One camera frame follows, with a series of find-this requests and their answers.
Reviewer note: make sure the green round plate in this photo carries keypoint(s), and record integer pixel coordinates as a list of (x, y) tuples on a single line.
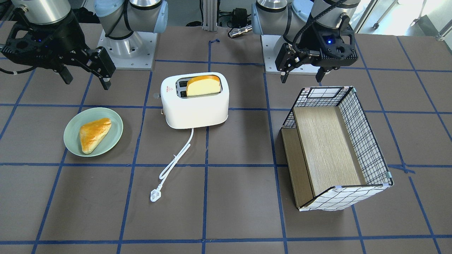
[(72, 132)]

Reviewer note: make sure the aluminium frame post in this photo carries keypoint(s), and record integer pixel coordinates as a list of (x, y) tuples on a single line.
[(210, 15)]

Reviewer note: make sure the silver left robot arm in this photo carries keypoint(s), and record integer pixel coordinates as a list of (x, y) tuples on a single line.
[(291, 20)]

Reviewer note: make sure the golden triangular pastry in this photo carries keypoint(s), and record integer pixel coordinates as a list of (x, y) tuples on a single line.
[(92, 133)]

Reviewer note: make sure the yellow bread slice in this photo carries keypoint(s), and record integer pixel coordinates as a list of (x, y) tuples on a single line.
[(203, 85)]

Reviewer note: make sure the white two-slot toaster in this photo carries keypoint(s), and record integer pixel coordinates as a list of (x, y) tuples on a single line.
[(182, 112)]

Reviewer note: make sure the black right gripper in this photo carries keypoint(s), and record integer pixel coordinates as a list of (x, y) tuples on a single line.
[(60, 35)]

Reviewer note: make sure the silver metal connector plug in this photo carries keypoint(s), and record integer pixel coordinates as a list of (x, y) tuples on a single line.
[(237, 32)]

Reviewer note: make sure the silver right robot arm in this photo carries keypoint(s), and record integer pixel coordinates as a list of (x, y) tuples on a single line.
[(119, 18)]

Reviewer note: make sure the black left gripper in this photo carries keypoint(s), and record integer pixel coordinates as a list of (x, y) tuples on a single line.
[(312, 39)]

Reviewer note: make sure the grid-patterned box with wooden base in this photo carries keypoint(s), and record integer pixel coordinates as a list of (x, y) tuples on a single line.
[(333, 156)]

